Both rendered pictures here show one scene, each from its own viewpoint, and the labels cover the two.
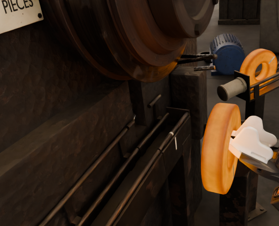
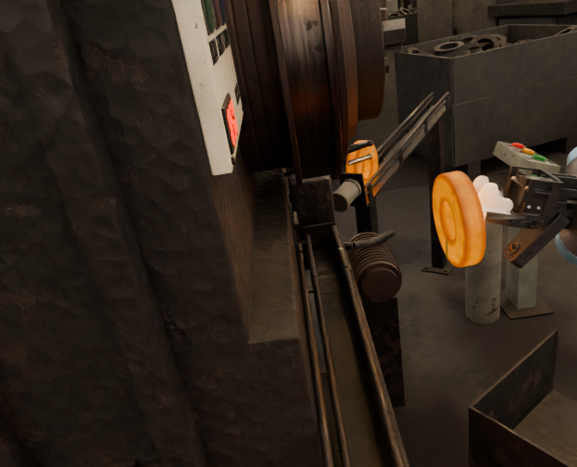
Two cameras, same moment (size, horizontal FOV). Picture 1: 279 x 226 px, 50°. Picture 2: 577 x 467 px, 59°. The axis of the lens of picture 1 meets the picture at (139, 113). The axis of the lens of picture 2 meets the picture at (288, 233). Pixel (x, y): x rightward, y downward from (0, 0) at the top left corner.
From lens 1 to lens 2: 0.49 m
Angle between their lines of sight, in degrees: 28
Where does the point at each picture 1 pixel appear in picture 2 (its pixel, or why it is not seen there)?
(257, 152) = (499, 207)
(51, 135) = (288, 256)
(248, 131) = (489, 188)
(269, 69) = (372, 163)
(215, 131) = (467, 194)
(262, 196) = not seen: hidden behind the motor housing
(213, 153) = (475, 214)
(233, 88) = (349, 192)
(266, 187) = not seen: hidden behind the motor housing
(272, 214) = (410, 351)
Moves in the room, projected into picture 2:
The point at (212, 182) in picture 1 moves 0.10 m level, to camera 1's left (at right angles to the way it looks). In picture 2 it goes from (478, 246) to (433, 272)
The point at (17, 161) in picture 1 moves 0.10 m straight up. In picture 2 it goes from (291, 285) to (278, 213)
